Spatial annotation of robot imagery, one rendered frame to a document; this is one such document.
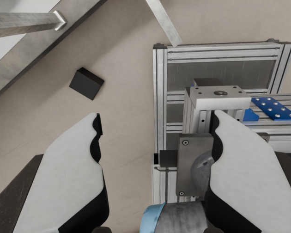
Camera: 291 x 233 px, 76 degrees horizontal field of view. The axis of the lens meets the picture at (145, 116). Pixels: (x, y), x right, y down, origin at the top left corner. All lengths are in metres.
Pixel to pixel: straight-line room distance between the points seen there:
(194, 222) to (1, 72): 0.87
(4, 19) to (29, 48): 0.34
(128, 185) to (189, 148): 1.74
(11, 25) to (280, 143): 0.78
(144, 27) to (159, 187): 1.06
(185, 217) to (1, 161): 2.26
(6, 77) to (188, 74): 0.98
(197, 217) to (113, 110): 1.34
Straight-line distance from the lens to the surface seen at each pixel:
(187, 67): 1.28
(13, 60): 0.92
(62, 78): 1.66
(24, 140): 2.16
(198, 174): 0.51
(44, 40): 0.83
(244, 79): 1.42
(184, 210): 0.42
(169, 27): 0.60
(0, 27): 0.51
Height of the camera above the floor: 1.43
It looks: 61 degrees down
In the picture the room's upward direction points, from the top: 176 degrees counter-clockwise
